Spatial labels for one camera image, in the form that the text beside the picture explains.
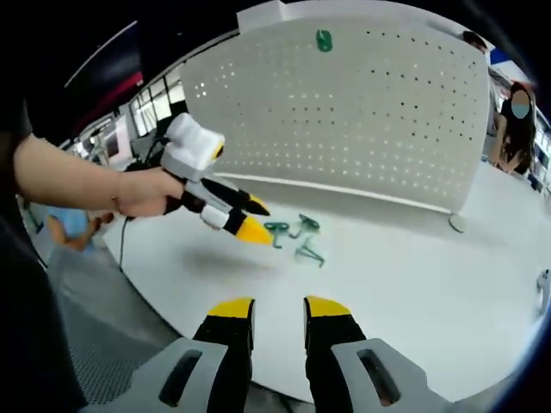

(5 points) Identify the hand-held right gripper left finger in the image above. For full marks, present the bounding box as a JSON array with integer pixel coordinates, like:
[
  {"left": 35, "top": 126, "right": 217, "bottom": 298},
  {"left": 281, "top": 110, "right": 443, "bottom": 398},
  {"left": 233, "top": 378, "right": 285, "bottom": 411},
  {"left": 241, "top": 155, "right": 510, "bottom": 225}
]
[{"left": 92, "top": 296, "right": 256, "bottom": 413}]

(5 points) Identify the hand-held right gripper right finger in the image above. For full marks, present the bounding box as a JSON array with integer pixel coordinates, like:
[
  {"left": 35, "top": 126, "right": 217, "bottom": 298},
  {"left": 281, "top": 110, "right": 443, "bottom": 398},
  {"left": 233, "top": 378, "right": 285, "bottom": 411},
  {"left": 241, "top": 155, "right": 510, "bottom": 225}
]
[{"left": 303, "top": 295, "right": 453, "bottom": 413}]

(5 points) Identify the white perforated mounting plate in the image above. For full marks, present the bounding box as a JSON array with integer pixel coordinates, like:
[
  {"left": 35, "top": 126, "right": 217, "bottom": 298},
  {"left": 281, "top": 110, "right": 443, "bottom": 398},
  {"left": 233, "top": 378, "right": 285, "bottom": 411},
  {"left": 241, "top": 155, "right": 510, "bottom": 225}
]
[{"left": 177, "top": 16, "right": 492, "bottom": 215}]

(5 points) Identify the person's left hand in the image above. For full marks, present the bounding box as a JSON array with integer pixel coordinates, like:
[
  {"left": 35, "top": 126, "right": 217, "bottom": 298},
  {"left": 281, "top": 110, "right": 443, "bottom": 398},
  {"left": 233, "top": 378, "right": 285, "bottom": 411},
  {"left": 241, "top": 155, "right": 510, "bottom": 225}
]
[{"left": 112, "top": 167, "right": 187, "bottom": 219}]

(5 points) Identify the grey chair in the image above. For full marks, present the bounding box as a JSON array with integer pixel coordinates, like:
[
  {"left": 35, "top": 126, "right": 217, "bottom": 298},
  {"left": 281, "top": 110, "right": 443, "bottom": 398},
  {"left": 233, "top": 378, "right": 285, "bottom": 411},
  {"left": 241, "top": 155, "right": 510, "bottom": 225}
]
[{"left": 46, "top": 244, "right": 186, "bottom": 405}]

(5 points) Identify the white pillar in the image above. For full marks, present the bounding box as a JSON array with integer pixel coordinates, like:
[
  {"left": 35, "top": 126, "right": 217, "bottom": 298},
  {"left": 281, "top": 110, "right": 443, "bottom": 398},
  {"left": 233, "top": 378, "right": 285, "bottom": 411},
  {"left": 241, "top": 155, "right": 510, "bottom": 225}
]
[{"left": 236, "top": 0, "right": 302, "bottom": 32}]

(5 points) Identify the person's dark clothing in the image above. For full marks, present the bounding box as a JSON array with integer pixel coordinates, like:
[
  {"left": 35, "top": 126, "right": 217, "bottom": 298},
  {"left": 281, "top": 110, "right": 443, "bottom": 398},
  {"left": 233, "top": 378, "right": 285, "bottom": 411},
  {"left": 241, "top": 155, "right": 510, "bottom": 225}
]
[{"left": 0, "top": 81, "right": 90, "bottom": 413}]

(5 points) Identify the white device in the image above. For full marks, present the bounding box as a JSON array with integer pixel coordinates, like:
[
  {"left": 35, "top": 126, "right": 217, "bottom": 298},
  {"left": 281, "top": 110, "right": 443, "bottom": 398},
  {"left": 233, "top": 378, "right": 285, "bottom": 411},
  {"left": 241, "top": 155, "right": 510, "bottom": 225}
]
[{"left": 536, "top": 268, "right": 551, "bottom": 311}]

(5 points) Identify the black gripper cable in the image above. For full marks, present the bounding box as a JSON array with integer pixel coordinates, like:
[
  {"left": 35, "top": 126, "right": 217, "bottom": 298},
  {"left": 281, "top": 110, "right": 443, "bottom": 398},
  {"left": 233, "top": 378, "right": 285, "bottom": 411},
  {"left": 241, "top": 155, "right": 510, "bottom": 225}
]
[{"left": 116, "top": 214, "right": 133, "bottom": 274}]

